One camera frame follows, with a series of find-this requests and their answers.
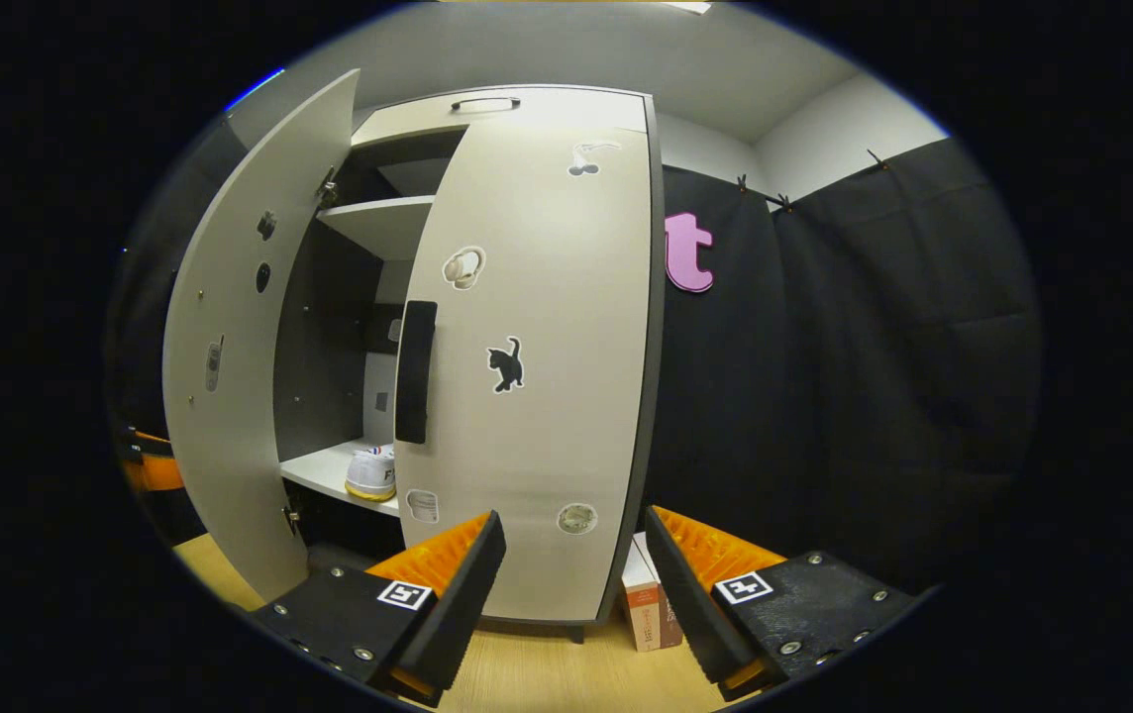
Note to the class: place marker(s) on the white cabinet drawer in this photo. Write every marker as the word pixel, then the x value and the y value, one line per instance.
pixel 566 109

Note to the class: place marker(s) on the white striped shoe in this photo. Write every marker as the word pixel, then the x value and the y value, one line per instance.
pixel 371 475

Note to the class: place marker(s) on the white shoe cabinet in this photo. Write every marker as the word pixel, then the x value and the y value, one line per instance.
pixel 527 416

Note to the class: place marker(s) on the ceiling light panel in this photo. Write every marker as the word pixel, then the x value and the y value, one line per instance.
pixel 690 6

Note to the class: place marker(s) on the brown cardboard box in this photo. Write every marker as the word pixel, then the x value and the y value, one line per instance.
pixel 648 604

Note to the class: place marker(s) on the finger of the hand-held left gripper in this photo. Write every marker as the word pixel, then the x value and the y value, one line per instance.
pixel 149 441
pixel 162 473

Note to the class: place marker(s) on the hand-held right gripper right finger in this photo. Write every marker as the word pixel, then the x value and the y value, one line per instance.
pixel 695 604

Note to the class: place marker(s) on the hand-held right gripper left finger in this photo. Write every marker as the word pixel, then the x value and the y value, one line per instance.
pixel 458 604

